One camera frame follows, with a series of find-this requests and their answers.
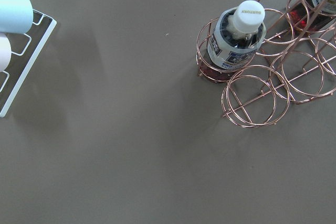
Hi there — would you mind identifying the copper wire bottle rack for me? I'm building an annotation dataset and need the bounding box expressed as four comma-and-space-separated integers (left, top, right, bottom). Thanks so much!
196, 0, 335, 128

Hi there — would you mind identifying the light blue cup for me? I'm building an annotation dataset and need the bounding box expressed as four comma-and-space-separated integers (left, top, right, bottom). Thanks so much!
1, 0, 34, 34

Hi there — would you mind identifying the tea bottle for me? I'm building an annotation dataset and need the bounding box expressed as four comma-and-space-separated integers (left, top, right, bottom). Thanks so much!
199, 0, 267, 82
289, 0, 335, 33

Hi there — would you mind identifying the white wire cup rack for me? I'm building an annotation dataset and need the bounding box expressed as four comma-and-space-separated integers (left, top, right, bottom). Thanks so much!
1, 8, 57, 118

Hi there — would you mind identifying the tea bottle far right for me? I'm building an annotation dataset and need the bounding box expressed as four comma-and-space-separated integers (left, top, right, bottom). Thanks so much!
289, 0, 335, 33

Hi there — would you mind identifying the pale pink cup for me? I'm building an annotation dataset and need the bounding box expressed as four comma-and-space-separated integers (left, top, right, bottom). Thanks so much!
0, 33, 12, 72

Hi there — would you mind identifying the tea bottle far left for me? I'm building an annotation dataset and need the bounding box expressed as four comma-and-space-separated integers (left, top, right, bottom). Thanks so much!
199, 0, 267, 82

